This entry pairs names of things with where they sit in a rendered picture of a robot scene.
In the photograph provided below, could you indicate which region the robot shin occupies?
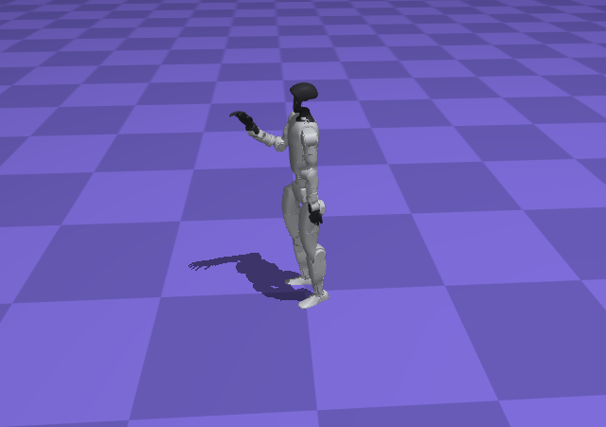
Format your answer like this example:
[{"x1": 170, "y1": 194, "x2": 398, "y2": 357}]
[
  {"x1": 293, "y1": 240, "x2": 309, "y2": 280},
  {"x1": 307, "y1": 249, "x2": 326, "y2": 297}
]

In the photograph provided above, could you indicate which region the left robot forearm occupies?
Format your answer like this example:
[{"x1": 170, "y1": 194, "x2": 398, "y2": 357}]
[{"x1": 305, "y1": 170, "x2": 319, "y2": 212}]

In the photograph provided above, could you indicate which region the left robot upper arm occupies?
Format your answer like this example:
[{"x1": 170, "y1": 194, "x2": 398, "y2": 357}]
[{"x1": 300, "y1": 128, "x2": 318, "y2": 181}]

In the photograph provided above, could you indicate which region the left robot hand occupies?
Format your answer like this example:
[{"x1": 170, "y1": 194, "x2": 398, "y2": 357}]
[{"x1": 308, "y1": 204, "x2": 323, "y2": 225}]

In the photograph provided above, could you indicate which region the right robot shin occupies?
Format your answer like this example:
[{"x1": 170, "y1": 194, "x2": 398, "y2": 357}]
[{"x1": 293, "y1": 240, "x2": 309, "y2": 280}]

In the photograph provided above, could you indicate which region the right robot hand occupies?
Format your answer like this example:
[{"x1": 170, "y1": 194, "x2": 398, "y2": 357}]
[{"x1": 230, "y1": 111, "x2": 259, "y2": 134}]

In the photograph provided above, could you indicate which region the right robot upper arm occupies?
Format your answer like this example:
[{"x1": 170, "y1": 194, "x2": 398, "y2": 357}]
[{"x1": 274, "y1": 112, "x2": 299, "y2": 151}]

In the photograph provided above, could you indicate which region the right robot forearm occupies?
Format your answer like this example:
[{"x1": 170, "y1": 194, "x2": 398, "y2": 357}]
[{"x1": 247, "y1": 126, "x2": 278, "y2": 147}]

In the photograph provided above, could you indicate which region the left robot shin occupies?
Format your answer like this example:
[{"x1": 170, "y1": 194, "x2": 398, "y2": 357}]
[{"x1": 307, "y1": 249, "x2": 326, "y2": 297}]

